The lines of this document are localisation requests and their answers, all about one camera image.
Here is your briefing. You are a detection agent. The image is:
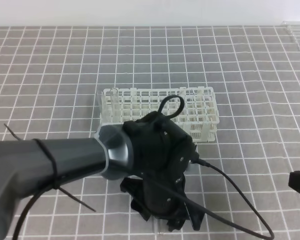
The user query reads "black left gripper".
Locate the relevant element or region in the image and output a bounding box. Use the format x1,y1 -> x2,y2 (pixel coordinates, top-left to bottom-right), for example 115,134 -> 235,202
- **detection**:
120,112 -> 205,232

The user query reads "grey checkered tablecloth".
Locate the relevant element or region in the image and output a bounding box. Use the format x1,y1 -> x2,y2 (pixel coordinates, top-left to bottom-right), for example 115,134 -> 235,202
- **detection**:
0,25 -> 300,240

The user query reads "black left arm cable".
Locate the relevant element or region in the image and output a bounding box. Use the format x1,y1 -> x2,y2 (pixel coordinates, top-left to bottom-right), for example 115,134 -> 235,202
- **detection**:
13,94 -> 275,240

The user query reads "clear test tube in rack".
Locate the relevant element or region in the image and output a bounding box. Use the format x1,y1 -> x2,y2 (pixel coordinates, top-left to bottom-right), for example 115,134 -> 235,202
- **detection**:
110,88 -> 121,123

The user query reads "clear test tube far left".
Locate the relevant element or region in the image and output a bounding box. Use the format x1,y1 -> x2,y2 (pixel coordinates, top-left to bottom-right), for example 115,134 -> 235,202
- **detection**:
96,90 -> 104,116

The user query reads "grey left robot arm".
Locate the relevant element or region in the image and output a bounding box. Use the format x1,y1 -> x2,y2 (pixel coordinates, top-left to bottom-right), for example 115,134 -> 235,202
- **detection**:
0,112 -> 199,240

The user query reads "clear glass test tube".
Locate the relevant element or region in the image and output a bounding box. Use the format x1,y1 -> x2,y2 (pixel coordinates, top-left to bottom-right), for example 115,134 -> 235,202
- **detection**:
151,216 -> 163,236

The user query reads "white plastic test tube rack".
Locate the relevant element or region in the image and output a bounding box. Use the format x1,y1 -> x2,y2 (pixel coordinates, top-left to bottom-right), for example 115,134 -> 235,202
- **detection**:
100,86 -> 220,143

